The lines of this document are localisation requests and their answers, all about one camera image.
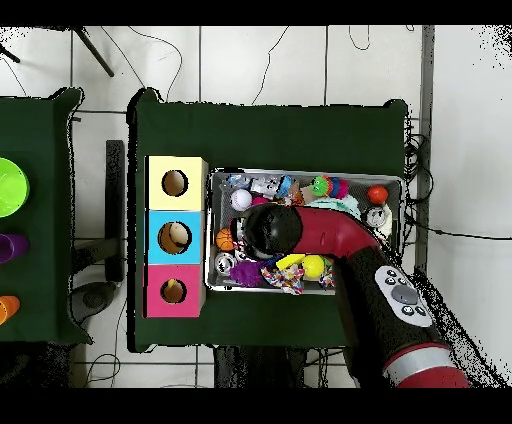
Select black tripod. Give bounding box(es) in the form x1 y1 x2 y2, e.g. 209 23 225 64
0 26 116 78

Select rainbow fuzzy caterpillar toy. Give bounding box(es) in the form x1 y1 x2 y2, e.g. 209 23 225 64
310 175 350 200

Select purple spiky toy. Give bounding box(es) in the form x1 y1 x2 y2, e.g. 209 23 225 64
229 259 265 288

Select white dimpled ball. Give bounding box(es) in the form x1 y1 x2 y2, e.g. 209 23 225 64
229 188 253 212

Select purple cup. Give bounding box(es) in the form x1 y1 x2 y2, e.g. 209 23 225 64
0 233 31 264

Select yellow cheese wedge toy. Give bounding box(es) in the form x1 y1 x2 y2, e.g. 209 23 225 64
275 253 307 271

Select thin black floor cable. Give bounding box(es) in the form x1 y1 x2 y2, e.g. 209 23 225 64
250 26 291 106
347 26 372 52
127 26 184 102

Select orange ball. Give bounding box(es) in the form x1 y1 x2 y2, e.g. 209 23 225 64
366 184 390 206

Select black cable bundle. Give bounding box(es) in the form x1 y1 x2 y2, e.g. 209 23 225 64
402 113 435 245

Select lime green bowl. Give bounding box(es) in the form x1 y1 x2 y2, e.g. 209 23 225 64
0 157 31 219

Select wooden box with three holes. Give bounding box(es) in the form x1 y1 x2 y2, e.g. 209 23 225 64
142 154 209 320

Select shallow clear mesh bin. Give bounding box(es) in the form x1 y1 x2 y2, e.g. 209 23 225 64
204 168 404 298

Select large yellow ball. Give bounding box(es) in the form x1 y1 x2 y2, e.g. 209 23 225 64
301 254 326 280

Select orange cup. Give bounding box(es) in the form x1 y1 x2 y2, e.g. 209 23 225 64
0 295 22 326

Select small toy basketball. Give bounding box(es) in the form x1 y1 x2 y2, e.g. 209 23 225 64
215 227 237 252

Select black soda can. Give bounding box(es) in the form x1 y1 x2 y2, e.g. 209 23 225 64
363 205 391 229

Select grey floor cable cover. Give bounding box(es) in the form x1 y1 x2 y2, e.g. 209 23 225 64
411 25 436 277

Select black cable with connector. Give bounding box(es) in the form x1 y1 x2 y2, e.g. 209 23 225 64
403 213 512 242

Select dark green tablecloth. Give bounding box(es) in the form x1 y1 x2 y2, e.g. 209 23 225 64
126 87 410 354
0 87 94 347

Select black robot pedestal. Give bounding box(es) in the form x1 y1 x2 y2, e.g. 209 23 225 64
213 345 349 388

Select crushed clear plastic bottle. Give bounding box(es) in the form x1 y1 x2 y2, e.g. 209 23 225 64
221 172 294 199

